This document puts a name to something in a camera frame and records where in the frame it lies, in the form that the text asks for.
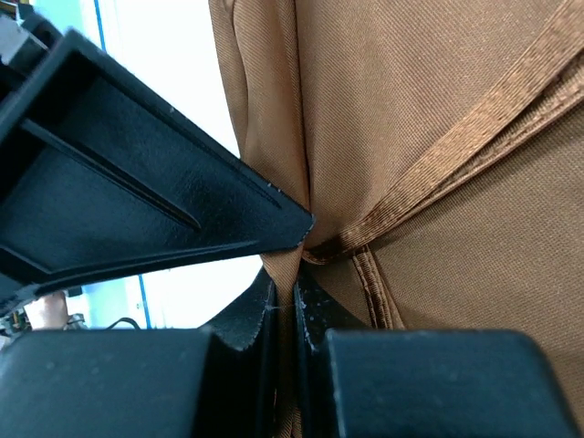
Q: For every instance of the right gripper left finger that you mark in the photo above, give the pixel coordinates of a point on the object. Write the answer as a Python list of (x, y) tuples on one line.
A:
[(214, 381)]

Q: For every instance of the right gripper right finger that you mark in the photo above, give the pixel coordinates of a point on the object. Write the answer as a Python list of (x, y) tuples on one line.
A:
[(356, 381)]

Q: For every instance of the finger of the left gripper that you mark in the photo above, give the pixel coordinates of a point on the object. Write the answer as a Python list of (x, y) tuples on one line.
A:
[(101, 179)]

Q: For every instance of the orange-brown cloth napkin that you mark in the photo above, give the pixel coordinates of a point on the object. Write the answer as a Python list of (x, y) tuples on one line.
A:
[(439, 145)]

